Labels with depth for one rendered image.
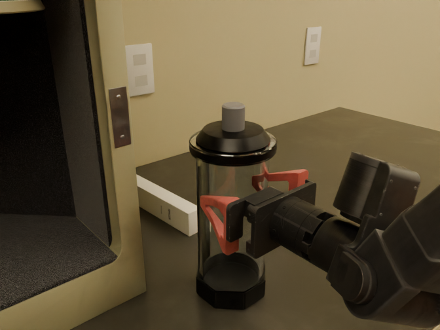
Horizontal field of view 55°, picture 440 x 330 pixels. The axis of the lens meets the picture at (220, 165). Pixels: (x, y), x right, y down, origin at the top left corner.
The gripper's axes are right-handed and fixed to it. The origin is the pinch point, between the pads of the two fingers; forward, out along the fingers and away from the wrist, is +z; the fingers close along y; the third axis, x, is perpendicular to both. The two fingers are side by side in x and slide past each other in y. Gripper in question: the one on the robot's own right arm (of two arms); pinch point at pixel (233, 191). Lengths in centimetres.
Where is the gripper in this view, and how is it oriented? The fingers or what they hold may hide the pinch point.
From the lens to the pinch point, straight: 54.7
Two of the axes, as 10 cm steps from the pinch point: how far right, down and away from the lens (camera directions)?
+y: -7.6, 2.6, -5.9
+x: 0.0, 9.1, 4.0
